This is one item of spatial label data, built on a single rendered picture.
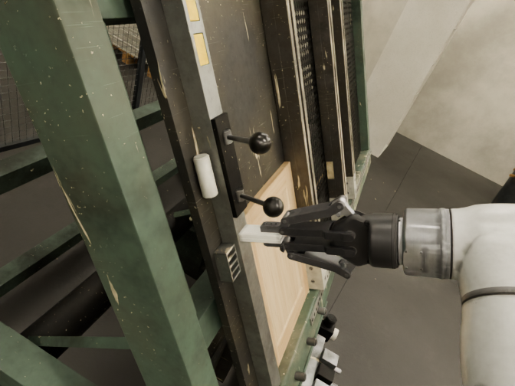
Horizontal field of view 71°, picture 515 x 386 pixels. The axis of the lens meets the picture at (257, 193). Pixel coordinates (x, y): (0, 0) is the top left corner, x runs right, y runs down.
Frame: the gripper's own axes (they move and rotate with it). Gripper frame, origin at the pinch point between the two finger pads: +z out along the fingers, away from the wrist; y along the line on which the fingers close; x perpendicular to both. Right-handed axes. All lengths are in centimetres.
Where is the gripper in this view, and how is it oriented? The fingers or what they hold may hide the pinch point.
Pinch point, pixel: (262, 233)
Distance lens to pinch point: 57.7
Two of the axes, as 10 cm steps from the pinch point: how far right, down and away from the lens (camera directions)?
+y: 1.8, 9.0, 4.0
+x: 3.8, -4.4, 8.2
